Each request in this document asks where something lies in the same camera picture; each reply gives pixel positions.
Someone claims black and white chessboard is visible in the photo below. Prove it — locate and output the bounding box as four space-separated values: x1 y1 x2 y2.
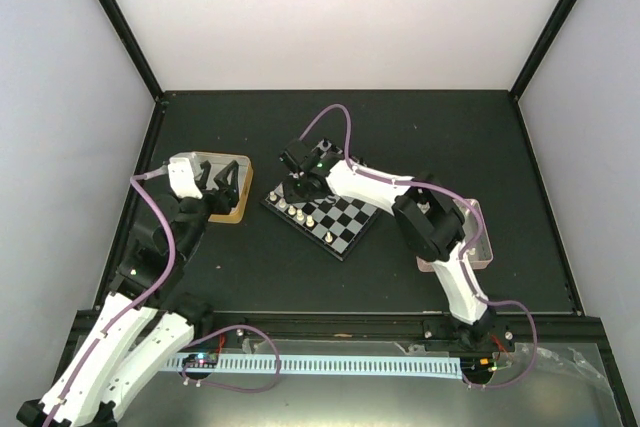
259 137 384 263

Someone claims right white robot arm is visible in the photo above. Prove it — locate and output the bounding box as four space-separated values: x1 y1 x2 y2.
280 139 495 350

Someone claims gold metal tin tray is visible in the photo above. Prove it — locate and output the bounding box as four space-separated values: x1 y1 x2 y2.
195 152 253 224

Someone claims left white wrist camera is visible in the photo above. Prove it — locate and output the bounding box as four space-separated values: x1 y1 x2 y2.
167 152 203 199

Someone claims light blue slotted cable duct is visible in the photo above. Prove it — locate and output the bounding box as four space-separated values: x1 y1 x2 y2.
160 353 463 380

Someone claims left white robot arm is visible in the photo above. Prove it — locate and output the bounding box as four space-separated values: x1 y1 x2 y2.
16 152 253 426

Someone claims pink tray with pieces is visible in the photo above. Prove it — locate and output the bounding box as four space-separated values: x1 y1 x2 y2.
416 199 494 273

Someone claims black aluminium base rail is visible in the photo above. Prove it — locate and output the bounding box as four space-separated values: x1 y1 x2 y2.
199 314 516 348

